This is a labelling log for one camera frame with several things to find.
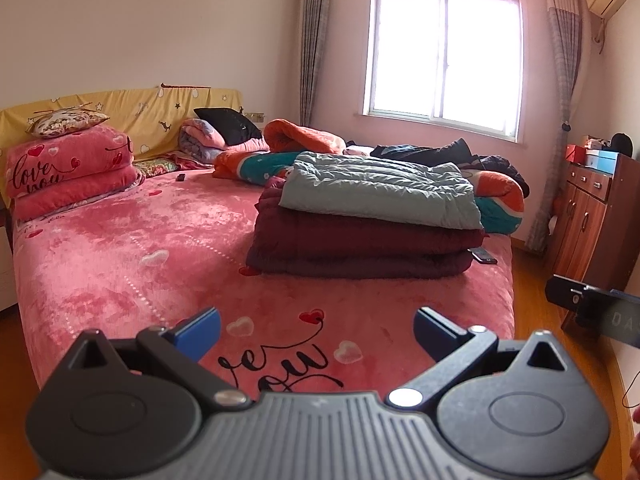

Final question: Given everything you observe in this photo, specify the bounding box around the blue pink folded blanket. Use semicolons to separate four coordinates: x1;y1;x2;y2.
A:
179;118;271;163

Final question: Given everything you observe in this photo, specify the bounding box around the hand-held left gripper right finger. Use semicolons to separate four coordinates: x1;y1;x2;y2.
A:
385;306;571;408

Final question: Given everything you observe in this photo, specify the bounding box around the red box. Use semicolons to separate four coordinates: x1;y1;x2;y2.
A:
565;144;593;166

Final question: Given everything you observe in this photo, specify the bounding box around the light green padded jacket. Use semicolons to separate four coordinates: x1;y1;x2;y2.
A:
278;151;485;231

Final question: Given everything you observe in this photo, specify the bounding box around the dark clothes pile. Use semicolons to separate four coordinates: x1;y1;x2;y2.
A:
370;138;523;186

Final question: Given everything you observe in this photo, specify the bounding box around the window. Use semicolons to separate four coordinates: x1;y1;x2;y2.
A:
356;0;530;142

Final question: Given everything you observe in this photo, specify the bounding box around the white floral pillow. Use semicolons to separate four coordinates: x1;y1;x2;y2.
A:
25;107;111;139

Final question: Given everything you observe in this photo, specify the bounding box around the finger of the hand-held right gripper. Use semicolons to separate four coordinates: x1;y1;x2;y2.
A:
545;275;613;317

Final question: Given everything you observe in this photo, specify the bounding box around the pink love you pillow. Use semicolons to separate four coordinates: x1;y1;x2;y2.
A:
5;125;135;200

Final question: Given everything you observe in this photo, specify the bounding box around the maroon puffer jacket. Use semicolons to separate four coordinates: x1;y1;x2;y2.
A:
245;177;486;280

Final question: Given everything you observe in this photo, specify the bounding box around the green floral pillow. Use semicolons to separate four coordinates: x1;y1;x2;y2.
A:
134;156;182;178

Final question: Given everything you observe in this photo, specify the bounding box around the brown wooden cabinet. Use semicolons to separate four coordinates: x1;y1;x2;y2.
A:
545;152;640;331

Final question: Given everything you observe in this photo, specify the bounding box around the blue box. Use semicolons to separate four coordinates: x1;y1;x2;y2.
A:
585;149;621;173

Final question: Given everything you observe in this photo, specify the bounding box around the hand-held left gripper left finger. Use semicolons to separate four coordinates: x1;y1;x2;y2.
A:
62;306;251;407

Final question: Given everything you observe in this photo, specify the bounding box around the orange teal quilt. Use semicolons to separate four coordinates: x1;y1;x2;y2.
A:
214;119;530;235

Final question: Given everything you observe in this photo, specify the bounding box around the black cushion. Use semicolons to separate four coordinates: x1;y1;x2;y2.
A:
193;107;263;147

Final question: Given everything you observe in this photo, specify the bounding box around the yellow headboard cover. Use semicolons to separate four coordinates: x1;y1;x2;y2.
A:
0;86;246;201

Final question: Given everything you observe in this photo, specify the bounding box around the lower pink pillow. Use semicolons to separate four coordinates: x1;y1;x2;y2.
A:
12;165;146;223

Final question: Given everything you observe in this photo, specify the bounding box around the pink plush bed blanket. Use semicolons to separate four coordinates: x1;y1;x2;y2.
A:
10;162;516;401

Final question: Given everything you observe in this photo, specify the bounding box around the white nightstand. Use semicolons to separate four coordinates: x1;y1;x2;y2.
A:
0;220;21;316

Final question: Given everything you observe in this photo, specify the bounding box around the grey plaid curtain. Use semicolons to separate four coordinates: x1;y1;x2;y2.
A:
297;0;332;128
525;0;586;253

